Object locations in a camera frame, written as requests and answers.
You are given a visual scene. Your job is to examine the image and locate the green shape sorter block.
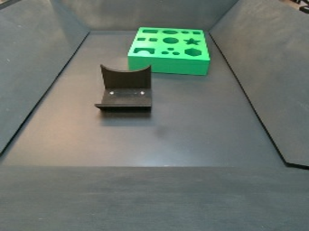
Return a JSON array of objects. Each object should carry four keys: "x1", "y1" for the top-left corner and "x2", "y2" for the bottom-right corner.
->
[{"x1": 128, "y1": 27, "x2": 210, "y2": 76}]

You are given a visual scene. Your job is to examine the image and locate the black curved holder stand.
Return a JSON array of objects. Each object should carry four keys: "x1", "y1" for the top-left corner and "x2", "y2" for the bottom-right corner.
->
[{"x1": 95, "y1": 65, "x2": 152, "y2": 110}]

